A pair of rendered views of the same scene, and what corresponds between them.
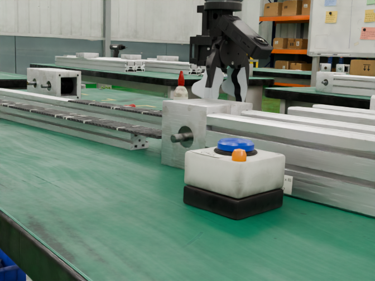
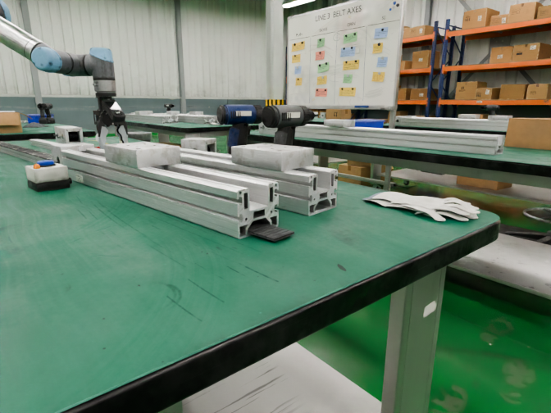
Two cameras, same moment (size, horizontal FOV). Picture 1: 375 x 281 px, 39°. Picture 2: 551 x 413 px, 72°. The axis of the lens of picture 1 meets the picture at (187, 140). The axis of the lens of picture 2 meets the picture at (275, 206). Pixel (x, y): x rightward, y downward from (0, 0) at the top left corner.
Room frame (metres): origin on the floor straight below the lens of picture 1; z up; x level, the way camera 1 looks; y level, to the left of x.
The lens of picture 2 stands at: (-0.47, -0.63, 1.00)
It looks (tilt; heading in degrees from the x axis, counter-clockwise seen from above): 15 degrees down; 358
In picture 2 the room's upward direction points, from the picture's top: straight up
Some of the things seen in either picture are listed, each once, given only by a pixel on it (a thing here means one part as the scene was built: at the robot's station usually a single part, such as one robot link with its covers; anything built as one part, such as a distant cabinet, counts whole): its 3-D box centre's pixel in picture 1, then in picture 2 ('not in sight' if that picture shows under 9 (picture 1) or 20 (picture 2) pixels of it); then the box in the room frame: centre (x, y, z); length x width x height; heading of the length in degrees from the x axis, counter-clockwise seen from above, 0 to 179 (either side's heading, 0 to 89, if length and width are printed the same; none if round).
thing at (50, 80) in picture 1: (56, 85); (68, 136); (1.66, 0.42, 0.83); 0.11 x 0.10 x 0.10; 135
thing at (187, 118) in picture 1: (201, 134); (70, 160); (0.77, -0.02, 0.83); 0.12 x 0.09 x 0.10; 135
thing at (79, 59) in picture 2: not in sight; (74, 65); (1.02, 0.05, 1.13); 0.11 x 0.11 x 0.08; 80
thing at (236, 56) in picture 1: (219, 36); (107, 110); (1.02, -0.05, 0.98); 0.09 x 0.08 x 0.12; 45
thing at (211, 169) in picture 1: (239, 176); (51, 175); (0.57, -0.06, 0.81); 0.10 x 0.08 x 0.06; 135
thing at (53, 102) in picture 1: (77, 107); (66, 148); (1.36, 0.29, 0.79); 0.96 x 0.04 x 0.03; 45
